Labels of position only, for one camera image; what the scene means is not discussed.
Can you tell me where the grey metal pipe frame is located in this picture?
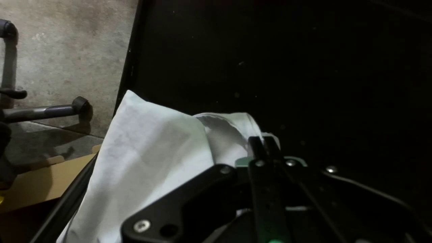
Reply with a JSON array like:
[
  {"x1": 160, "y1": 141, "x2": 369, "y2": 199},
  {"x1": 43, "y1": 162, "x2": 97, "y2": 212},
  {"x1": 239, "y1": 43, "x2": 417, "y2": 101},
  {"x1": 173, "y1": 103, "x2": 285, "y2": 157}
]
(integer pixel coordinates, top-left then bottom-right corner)
[{"x1": 0, "y1": 19, "x2": 93, "y2": 124}]

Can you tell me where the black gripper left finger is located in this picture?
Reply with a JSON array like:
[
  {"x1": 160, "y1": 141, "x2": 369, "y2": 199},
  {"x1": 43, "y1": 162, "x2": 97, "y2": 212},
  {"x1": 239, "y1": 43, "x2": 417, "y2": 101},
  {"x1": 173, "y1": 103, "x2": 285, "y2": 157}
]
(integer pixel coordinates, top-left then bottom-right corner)
[{"x1": 120, "y1": 165, "x2": 251, "y2": 243}]

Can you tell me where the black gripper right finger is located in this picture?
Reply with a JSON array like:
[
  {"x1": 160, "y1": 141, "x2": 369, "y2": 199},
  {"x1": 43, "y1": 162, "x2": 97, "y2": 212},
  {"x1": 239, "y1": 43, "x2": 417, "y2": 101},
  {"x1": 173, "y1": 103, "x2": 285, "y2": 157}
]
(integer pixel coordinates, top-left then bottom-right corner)
[{"x1": 249, "y1": 137, "x2": 292, "y2": 243}]

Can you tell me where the brown cardboard box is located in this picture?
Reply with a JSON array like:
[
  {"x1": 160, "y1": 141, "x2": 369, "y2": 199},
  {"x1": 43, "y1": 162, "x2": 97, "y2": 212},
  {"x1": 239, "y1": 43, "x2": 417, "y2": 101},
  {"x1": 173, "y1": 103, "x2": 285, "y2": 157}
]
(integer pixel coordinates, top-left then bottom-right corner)
[{"x1": 0, "y1": 154, "x2": 95, "y2": 213}]

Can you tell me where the white cloth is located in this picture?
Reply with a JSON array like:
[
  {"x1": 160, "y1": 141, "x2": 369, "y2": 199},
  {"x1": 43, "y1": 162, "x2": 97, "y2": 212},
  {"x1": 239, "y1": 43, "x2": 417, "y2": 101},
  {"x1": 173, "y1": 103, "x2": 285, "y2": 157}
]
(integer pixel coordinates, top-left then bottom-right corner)
[{"x1": 56, "y1": 92, "x2": 265, "y2": 243}]

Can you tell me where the black folding chair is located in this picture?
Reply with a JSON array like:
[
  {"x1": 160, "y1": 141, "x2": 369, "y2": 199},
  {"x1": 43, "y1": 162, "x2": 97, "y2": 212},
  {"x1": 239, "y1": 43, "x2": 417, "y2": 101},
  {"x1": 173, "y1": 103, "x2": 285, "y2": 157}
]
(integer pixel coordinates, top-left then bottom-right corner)
[{"x1": 31, "y1": 0, "x2": 432, "y2": 243}]

